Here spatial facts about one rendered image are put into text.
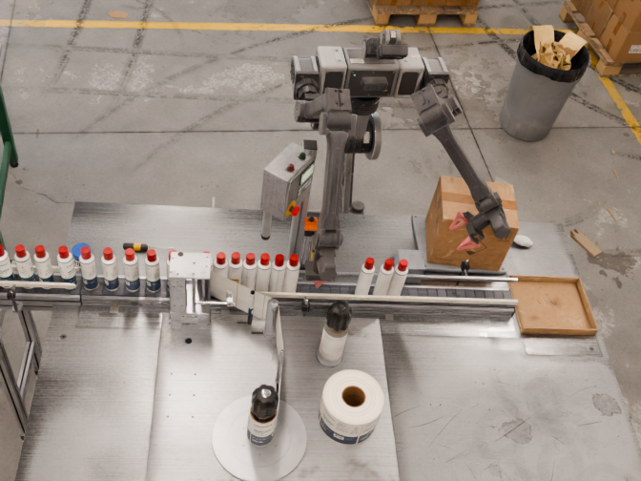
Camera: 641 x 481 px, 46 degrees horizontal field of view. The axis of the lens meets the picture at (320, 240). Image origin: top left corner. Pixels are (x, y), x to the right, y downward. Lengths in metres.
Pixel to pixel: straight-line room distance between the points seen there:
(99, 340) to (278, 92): 2.76
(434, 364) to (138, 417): 1.07
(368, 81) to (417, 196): 1.85
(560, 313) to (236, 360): 1.32
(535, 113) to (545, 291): 2.07
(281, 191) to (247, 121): 2.45
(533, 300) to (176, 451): 1.53
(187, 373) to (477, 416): 1.03
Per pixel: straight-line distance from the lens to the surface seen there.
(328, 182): 2.39
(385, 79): 2.88
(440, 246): 3.05
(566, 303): 3.23
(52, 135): 4.83
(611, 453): 2.93
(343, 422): 2.45
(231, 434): 2.54
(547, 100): 5.02
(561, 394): 2.97
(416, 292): 2.97
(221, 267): 2.72
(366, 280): 2.81
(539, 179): 5.00
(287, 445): 2.54
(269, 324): 2.68
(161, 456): 2.53
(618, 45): 6.03
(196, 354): 2.70
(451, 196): 3.02
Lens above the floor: 3.17
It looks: 49 degrees down
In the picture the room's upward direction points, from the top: 11 degrees clockwise
